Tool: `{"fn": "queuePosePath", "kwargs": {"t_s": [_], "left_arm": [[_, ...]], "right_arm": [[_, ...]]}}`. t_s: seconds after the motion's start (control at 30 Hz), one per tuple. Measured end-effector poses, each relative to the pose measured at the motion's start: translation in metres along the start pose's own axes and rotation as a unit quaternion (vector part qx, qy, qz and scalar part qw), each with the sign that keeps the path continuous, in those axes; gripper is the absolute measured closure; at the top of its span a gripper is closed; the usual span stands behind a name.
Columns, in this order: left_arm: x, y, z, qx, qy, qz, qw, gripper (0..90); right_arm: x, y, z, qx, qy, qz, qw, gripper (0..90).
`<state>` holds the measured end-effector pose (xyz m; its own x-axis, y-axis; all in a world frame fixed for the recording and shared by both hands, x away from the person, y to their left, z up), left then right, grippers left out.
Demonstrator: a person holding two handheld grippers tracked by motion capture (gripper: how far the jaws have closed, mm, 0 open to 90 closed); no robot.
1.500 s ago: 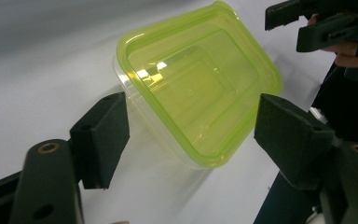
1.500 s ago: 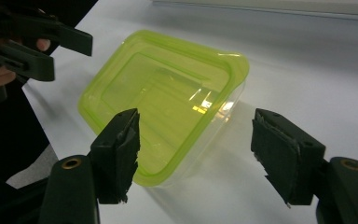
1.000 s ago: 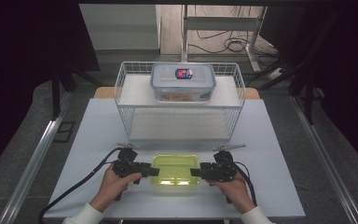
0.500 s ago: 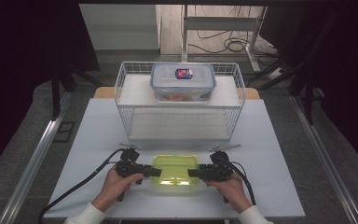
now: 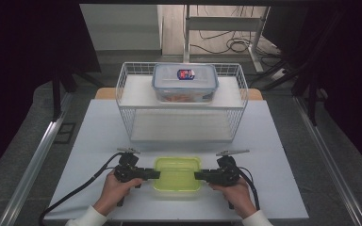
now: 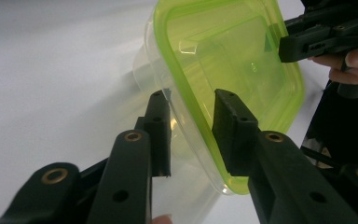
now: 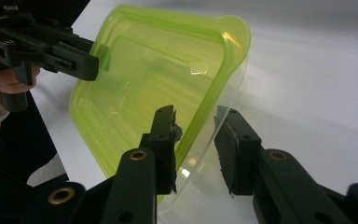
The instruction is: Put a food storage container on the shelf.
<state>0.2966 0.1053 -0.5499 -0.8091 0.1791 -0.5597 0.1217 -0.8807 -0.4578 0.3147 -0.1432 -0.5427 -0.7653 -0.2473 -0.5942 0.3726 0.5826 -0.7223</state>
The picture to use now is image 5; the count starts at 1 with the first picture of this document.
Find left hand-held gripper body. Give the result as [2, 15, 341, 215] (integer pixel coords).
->
[113, 148, 146, 189]

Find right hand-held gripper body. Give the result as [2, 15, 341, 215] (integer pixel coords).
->
[210, 149, 251, 187]

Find green translucent food container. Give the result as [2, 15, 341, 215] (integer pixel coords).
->
[152, 155, 203, 193]

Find white wire shelf rack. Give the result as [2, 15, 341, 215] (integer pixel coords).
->
[115, 61, 250, 144]

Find clear food container blue rim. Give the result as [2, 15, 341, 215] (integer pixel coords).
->
[151, 62, 220, 105]

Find person's left hand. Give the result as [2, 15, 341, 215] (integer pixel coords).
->
[92, 170, 146, 218]

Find person's right hand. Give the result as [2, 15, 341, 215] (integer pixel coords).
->
[208, 177, 259, 219]

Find wooden table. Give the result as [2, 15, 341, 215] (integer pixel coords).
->
[93, 87, 264, 102]

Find black stand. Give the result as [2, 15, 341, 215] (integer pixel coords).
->
[248, 8, 343, 127]
[51, 60, 106, 122]

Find white power strip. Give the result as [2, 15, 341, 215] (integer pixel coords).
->
[269, 67, 288, 82]

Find white cabinet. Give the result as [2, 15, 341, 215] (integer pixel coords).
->
[79, 3, 165, 52]

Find dark curtain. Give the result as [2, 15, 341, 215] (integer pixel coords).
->
[0, 0, 102, 184]
[262, 0, 362, 181]

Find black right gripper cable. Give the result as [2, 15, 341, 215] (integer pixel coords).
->
[238, 166, 261, 212]

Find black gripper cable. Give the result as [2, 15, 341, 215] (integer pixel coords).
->
[238, 166, 261, 212]
[39, 152, 124, 226]

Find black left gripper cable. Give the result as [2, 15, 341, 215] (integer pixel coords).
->
[39, 152, 124, 226]

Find black floor bracket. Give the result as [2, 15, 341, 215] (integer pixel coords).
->
[54, 121, 77, 145]

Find aluminium rail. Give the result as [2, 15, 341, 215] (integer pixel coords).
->
[0, 91, 74, 226]
[293, 95, 362, 226]

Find black cables on floor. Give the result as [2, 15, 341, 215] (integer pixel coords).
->
[189, 5, 281, 57]

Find white metal desk frame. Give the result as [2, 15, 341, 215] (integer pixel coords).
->
[182, 4, 273, 74]

